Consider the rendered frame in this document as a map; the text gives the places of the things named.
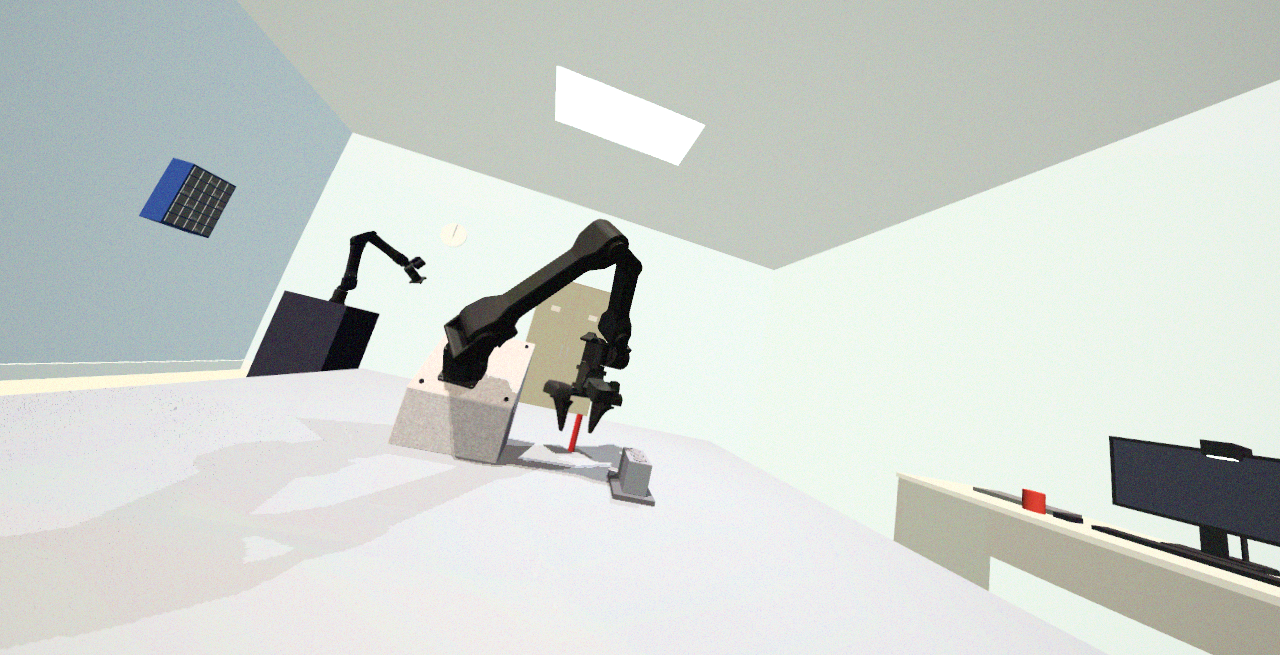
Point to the red peg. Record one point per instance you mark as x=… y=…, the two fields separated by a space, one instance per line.
x=575 y=433

